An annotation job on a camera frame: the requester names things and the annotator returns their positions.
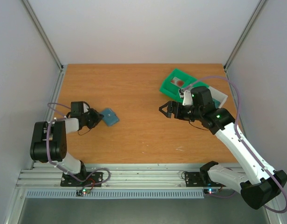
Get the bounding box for teal card holder wallet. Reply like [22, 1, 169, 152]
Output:
[100, 108, 120, 127]

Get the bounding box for red circle card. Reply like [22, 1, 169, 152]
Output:
[171, 77, 185, 88]

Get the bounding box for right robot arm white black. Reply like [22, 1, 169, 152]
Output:
[159, 86, 287, 210]

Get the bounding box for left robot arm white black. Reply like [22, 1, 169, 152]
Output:
[30, 101, 104, 186]

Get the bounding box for green plastic bin middle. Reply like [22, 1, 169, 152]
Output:
[175, 78, 209, 103]

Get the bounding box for green plastic bin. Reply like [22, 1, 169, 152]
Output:
[175, 78, 209, 103]
[159, 69, 197, 102]

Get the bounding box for green plastic bin far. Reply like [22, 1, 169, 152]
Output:
[159, 69, 197, 102]

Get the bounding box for white plastic bin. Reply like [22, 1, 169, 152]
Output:
[208, 86, 228, 108]

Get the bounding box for left small circuit board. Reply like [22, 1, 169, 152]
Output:
[75, 189, 91, 197]

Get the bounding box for small circuit board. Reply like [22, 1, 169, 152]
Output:
[204, 188, 222, 195]
[75, 189, 91, 197]

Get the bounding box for right small circuit board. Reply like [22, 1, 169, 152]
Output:
[204, 188, 222, 195]

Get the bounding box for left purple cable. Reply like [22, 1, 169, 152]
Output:
[47, 102, 111, 188]

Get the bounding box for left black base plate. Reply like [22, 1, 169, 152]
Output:
[60, 172, 104, 188]

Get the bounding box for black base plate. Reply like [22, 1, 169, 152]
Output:
[60, 172, 104, 188]
[181, 171, 223, 187]

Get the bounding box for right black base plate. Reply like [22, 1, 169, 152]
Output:
[181, 171, 223, 187]

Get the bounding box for aluminium rail base frame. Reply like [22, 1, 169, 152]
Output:
[6, 64, 278, 224]

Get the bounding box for left aluminium corner post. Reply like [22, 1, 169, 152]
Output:
[21, 0, 63, 71]

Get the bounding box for aluminium corner post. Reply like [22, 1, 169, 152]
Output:
[224, 0, 268, 73]
[21, 0, 63, 71]

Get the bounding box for right aluminium corner post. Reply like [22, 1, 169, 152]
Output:
[224, 0, 268, 73]

